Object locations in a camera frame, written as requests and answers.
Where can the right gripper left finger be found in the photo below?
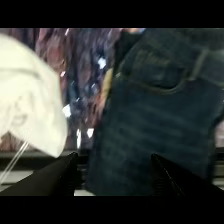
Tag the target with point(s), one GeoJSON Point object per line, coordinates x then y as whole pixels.
{"type": "Point", "coordinates": [53, 180]}

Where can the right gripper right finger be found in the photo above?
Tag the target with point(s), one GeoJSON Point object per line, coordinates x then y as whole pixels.
{"type": "Point", "coordinates": [180, 183]}

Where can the white T-shirt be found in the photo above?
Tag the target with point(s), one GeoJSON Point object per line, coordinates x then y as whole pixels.
{"type": "Point", "coordinates": [30, 100]}

